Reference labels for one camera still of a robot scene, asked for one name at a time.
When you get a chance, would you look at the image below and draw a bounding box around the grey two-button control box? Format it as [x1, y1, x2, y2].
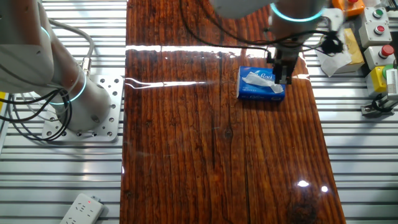
[358, 6, 392, 49]

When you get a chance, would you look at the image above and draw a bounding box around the yellow box with green button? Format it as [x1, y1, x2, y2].
[365, 63, 394, 98]

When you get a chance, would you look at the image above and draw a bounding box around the white power strip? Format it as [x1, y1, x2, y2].
[58, 193, 105, 224]

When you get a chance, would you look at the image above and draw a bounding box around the white paper napkin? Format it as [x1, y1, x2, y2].
[241, 71, 284, 94]

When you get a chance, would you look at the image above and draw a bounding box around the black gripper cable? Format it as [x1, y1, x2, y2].
[178, 0, 275, 63]

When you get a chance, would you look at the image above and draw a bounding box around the blue tissue pack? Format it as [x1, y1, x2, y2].
[236, 65, 286, 102]

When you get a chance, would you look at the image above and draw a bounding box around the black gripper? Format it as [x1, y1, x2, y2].
[272, 46, 301, 85]

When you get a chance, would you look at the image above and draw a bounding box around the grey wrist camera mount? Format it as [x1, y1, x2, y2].
[322, 7, 345, 34]

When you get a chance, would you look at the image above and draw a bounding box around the thick grey cable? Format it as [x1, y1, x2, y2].
[48, 18, 95, 77]

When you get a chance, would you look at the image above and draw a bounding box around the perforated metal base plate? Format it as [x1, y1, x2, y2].
[42, 74, 124, 143]

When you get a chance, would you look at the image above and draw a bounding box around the orange box with red button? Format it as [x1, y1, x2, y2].
[331, 0, 366, 18]

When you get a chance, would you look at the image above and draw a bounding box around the looped black camera cable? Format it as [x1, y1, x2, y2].
[371, 93, 396, 113]

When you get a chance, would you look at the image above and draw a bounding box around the black cable bundle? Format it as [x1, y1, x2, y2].
[0, 88, 73, 142]

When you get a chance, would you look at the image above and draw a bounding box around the brown wooden board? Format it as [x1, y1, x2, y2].
[119, 0, 346, 224]

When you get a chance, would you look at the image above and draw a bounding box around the large creased white tissue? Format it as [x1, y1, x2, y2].
[313, 46, 354, 78]

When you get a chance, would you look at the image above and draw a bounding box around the aluminium camera bracket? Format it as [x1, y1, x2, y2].
[360, 93, 398, 118]

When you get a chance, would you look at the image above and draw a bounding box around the grey box red mushroom button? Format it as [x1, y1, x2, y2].
[363, 44, 396, 71]

